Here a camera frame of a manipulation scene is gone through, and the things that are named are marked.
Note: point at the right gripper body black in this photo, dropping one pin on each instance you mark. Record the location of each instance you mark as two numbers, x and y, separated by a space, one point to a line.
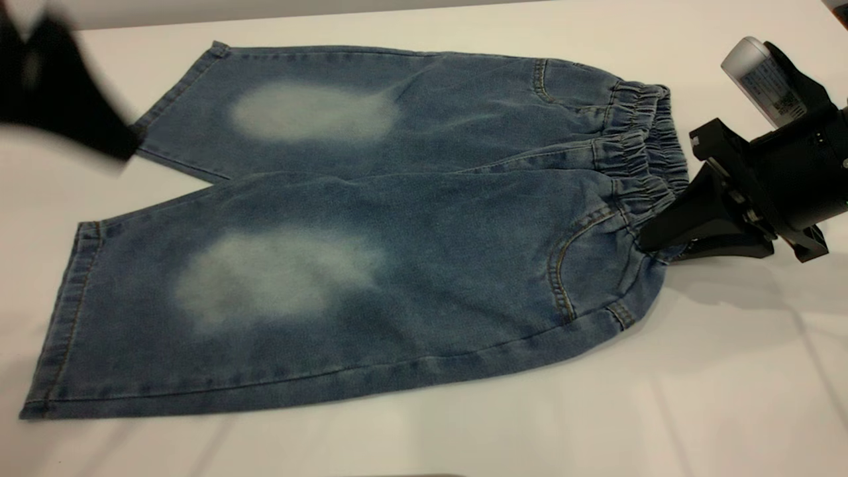
795 172

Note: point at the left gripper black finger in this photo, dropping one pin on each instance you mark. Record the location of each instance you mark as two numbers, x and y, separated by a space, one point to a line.
112 132

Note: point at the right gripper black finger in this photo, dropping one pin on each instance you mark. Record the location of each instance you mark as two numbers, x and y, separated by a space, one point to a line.
695 212
729 246

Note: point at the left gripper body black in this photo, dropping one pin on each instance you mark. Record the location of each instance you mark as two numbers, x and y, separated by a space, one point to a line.
40 79

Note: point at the blue denim jeans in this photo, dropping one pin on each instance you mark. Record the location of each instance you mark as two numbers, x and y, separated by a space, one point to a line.
397 232

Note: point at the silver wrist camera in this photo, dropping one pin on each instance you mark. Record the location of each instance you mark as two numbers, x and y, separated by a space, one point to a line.
755 73

